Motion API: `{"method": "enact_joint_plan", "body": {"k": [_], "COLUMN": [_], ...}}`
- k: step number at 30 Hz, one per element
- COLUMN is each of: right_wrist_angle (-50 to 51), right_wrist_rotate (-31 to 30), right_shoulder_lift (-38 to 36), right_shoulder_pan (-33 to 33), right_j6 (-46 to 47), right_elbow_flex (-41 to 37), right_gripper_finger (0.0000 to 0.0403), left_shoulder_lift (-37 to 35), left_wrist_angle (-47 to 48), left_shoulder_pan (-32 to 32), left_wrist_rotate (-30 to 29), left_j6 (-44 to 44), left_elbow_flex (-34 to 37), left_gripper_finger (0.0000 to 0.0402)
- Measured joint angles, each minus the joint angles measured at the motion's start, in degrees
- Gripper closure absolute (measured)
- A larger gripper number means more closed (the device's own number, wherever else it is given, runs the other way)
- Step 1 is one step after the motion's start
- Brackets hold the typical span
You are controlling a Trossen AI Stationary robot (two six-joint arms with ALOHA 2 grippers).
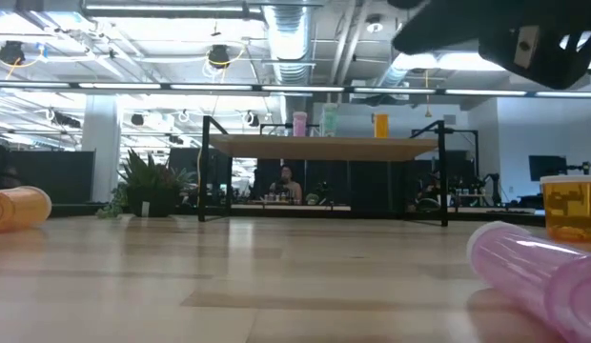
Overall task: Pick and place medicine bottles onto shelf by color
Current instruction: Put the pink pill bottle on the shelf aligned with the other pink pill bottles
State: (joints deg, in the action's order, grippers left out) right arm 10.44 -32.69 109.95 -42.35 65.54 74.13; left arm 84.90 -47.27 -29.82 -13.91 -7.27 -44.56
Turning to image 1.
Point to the long ceiling light strip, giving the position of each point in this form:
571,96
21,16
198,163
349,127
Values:
209,87

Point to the wooden shelf black metal legs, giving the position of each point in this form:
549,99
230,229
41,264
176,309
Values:
324,148

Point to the green bottle with red capsules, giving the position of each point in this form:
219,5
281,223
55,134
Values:
330,121

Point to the potted green succulent plant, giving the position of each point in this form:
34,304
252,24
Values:
150,188

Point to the large orange pill bottle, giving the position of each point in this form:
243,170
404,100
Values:
569,209
16,209

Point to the black aluminium table frame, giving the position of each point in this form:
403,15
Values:
486,216

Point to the black computer monitor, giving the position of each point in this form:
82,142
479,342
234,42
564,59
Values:
547,167

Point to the black partition panel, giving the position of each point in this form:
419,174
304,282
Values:
47,176

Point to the pink pill bottle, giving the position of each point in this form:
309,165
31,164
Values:
299,125
538,276

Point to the small orange pill bottle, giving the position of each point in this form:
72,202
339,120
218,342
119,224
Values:
381,127

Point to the person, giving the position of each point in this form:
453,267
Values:
287,187

